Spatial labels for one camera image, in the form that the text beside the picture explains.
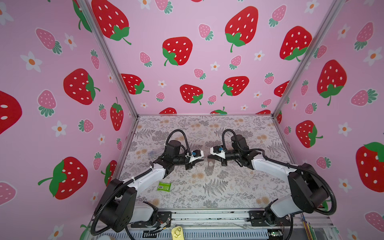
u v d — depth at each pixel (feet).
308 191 1.44
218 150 2.25
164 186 2.75
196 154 2.21
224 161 2.41
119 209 1.36
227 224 2.40
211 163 3.06
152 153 3.23
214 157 2.37
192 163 2.39
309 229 2.30
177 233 2.21
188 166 2.36
